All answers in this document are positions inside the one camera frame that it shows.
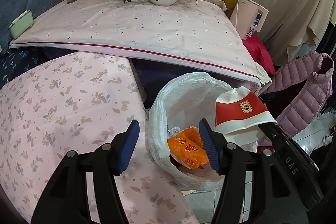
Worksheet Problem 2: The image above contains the orange plastic snack bag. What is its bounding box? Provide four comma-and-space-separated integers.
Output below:
167, 127, 209, 170

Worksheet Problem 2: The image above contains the crushed red white paper cup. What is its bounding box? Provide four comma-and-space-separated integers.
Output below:
214, 86, 277, 146

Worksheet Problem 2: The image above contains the white plastic trash bag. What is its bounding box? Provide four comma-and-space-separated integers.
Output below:
147, 72, 259, 187

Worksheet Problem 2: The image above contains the pink puffer jacket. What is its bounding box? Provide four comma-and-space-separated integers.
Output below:
260, 51, 334, 137

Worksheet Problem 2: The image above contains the pink rabbit print tablecloth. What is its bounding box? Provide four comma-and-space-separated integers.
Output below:
1, 52, 197, 223

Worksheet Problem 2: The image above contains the white round lid container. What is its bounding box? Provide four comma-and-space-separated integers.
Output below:
256, 63, 272, 85

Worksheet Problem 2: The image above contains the red cushion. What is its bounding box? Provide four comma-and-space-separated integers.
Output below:
243, 34, 276, 75

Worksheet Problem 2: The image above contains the pink floral bed cover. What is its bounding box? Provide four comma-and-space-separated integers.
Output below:
10, 0, 261, 88

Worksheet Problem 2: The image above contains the pink appliance box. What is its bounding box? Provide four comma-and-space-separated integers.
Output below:
230, 0, 269, 40

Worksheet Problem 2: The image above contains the navy floral cloth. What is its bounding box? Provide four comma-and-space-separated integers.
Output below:
0, 47, 49, 88

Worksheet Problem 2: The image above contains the mint green tissue box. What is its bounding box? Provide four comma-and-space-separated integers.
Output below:
9, 10, 34, 39

